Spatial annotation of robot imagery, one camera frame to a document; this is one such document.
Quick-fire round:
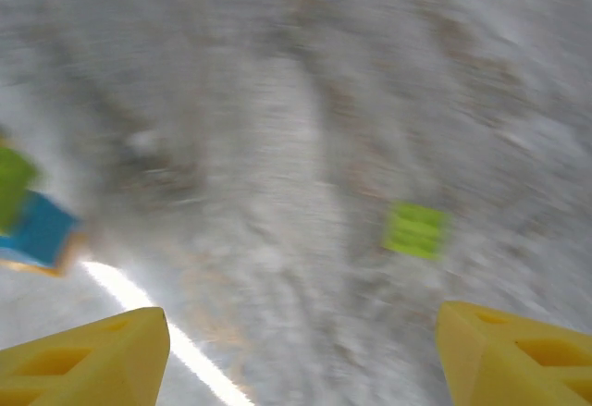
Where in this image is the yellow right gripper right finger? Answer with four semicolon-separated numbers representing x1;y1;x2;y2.
437;301;592;406

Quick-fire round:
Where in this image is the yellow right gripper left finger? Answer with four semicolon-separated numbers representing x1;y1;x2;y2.
0;306;171;406

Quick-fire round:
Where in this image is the long blue lego brick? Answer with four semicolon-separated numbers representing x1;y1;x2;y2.
0;191;87;271

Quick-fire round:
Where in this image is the lime green lego brick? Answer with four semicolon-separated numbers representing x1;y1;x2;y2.
0;144;42;236
381;200;452;262

